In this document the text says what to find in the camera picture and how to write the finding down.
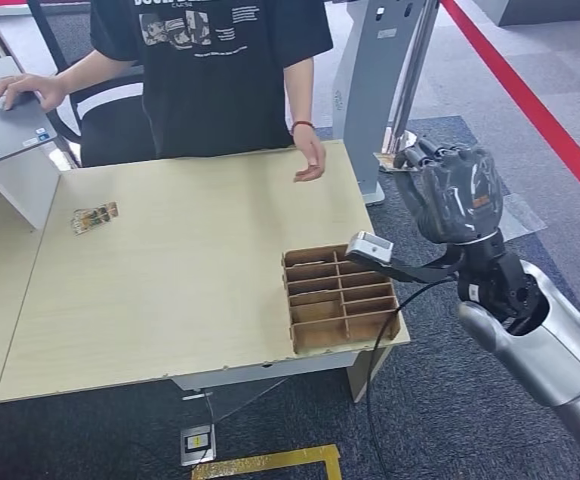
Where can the person's left hand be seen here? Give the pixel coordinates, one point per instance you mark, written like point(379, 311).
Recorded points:
point(311, 156)

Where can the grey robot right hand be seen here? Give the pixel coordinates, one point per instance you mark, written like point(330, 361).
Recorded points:
point(454, 195)

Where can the printed card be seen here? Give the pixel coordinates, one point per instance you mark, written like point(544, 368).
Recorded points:
point(94, 217)

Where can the red barrier belt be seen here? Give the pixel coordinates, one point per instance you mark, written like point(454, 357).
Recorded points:
point(534, 106)

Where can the person's left forearm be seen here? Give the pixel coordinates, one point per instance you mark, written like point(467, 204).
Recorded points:
point(300, 93)

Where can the clear plastic triangle sheet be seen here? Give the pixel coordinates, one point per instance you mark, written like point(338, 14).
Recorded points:
point(525, 222)

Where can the black office chair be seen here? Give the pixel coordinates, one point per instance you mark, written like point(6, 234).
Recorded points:
point(115, 126)

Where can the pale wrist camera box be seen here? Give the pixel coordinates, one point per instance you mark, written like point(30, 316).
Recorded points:
point(370, 248)

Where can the metal floor socket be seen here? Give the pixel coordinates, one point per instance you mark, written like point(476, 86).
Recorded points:
point(198, 444)

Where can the chrome stanchion post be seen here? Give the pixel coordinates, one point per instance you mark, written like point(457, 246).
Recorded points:
point(410, 73)

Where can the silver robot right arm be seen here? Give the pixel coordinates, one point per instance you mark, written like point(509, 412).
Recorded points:
point(540, 344)

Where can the wooden slotted card organizer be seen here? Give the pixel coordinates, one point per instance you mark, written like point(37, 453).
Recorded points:
point(335, 311)

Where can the person's right hand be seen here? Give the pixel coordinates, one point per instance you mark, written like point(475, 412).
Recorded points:
point(33, 87)

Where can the pale card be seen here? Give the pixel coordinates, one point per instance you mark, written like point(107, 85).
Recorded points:
point(385, 163)

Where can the grey kiosk stand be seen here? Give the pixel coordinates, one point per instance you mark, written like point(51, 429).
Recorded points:
point(365, 93)

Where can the white laptop stand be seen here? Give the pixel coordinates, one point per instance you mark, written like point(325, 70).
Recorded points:
point(25, 185)

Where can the person's right forearm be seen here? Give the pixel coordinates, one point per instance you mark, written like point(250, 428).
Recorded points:
point(95, 69)

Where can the person in black shirt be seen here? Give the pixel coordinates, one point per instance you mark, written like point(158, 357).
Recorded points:
point(210, 99)

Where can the grey laptop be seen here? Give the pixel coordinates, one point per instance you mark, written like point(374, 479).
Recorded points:
point(5, 119)

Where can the grey platform base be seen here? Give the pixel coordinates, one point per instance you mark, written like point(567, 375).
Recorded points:
point(545, 10)

